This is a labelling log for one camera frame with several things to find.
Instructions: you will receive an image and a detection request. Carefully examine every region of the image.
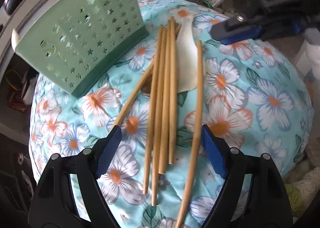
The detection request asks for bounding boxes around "green plastic utensil holder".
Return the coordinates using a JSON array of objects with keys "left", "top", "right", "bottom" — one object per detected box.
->
[{"left": 11, "top": 0, "right": 148, "bottom": 98}]

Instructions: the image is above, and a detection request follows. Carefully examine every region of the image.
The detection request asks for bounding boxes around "floral turquoise quilt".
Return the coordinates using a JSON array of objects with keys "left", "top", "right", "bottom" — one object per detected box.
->
[{"left": 29, "top": 0, "right": 313, "bottom": 227}]

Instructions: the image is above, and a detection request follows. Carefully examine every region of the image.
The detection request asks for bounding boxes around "white rice paddle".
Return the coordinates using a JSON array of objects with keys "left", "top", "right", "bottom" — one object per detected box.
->
[{"left": 176, "top": 15, "right": 197, "bottom": 93}]

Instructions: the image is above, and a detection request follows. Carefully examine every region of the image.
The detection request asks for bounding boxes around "bamboo chopstick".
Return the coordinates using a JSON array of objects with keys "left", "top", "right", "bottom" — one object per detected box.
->
[
  {"left": 176, "top": 40, "right": 203, "bottom": 228},
  {"left": 158, "top": 20, "right": 170, "bottom": 174},
  {"left": 143, "top": 25, "right": 164, "bottom": 194},
  {"left": 112, "top": 24, "right": 182, "bottom": 127},
  {"left": 169, "top": 17, "right": 177, "bottom": 165},
  {"left": 151, "top": 27, "right": 167, "bottom": 206}
]

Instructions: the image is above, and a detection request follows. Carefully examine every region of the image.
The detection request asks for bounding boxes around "stainless steel spoon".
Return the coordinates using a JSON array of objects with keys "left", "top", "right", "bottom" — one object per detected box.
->
[{"left": 141, "top": 74, "right": 152, "bottom": 98}]

